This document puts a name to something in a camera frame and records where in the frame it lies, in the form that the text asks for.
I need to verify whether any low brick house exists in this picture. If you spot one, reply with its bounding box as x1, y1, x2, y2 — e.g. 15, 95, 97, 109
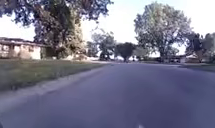
0, 35, 46, 61

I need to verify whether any large dense tree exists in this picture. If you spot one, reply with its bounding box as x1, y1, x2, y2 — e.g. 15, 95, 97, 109
0, 0, 114, 60

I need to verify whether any grey asphalt road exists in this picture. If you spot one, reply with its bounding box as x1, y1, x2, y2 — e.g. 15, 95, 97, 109
0, 62, 215, 128

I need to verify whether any tall round leafy tree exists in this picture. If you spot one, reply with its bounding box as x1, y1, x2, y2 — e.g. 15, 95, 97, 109
134, 1, 193, 63

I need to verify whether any pale concrete kerb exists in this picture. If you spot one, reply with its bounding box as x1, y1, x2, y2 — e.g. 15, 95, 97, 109
0, 64, 111, 113

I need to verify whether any low building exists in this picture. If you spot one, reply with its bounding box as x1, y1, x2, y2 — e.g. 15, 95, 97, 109
161, 54, 199, 64

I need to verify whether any group of dark trees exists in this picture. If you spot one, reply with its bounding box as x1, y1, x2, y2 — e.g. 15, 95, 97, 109
86, 31, 151, 63

